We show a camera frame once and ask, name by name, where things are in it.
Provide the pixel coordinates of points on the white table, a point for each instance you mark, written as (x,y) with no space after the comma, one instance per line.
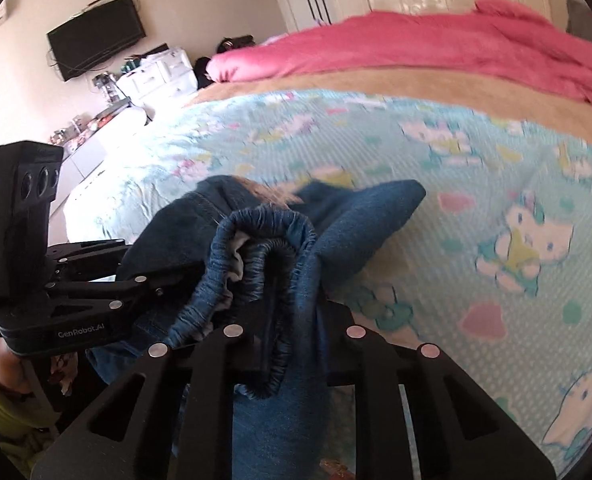
(101,150)

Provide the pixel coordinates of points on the black bundle beside bed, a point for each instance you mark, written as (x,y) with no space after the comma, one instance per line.
(203,74)

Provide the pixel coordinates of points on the black handbag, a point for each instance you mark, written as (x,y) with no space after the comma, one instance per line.
(235,43)

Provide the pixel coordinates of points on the white plastic drawer unit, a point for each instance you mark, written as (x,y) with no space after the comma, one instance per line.
(158,77)

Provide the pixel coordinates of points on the grey quilted headboard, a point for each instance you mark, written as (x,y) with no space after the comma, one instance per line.
(578,15)

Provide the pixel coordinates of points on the blue denim pants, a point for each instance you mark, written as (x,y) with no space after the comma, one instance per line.
(356,220)

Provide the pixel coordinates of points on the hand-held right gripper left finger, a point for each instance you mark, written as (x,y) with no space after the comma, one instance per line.
(216,360)

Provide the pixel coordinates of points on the light blue cartoon printed blanket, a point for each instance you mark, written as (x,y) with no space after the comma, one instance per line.
(476,200)

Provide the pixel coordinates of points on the black wall television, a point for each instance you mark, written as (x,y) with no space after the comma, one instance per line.
(96,37)

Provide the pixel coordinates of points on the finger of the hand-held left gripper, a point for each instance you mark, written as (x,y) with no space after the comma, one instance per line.
(86,251)
(141,291)

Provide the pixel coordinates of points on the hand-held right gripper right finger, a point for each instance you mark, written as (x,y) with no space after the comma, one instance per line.
(361,360)

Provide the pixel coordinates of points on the tan plush blanket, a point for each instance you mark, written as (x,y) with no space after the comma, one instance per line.
(426,90)

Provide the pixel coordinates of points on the person's left hand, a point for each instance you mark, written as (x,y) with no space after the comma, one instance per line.
(8,365)

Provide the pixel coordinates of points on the pink duvet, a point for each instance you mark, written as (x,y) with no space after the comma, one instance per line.
(426,45)

